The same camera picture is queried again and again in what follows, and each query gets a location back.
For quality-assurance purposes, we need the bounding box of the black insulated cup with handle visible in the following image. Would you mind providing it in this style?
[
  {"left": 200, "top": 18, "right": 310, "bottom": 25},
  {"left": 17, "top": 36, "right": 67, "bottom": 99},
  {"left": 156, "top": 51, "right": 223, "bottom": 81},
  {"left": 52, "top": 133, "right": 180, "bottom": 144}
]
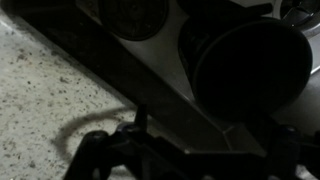
[{"left": 178, "top": 0, "right": 314, "bottom": 122}]

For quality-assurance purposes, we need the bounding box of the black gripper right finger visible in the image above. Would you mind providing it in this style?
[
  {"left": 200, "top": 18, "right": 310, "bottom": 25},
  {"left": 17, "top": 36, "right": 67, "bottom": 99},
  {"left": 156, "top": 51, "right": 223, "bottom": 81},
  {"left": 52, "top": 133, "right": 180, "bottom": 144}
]
[{"left": 266, "top": 124, "right": 320, "bottom": 180}]

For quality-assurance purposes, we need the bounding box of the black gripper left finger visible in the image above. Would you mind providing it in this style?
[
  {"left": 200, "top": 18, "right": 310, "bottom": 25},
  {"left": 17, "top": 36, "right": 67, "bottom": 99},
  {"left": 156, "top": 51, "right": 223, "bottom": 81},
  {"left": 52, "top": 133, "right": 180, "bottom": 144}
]
[{"left": 63, "top": 103, "right": 148, "bottom": 180}]

